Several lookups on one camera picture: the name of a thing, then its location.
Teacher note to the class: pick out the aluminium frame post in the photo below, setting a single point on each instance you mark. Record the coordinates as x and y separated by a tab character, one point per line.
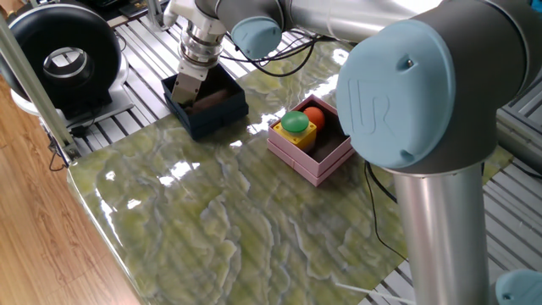
34	89

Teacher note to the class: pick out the dark blue box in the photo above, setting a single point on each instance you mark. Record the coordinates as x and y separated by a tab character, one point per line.
220	116

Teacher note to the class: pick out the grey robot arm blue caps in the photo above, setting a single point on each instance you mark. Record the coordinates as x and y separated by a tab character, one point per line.
423	93

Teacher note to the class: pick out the yellow box green push button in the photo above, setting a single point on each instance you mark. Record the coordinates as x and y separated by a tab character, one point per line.
294	127

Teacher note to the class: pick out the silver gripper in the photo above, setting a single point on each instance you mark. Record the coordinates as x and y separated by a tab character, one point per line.
186	89

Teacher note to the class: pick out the pink open box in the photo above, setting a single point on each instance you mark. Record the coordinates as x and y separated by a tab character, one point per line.
317	163

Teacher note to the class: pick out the white zip tie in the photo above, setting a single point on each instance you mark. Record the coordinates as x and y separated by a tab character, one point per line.
372	293

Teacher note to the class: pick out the small aluminium bracket post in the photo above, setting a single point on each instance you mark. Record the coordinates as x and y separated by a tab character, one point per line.
154	17

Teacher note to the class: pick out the orange mini basketball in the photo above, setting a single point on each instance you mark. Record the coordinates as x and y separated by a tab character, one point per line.
315	116

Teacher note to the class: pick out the green marble pattern mat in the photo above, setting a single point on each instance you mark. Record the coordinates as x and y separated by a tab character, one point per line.
211	220

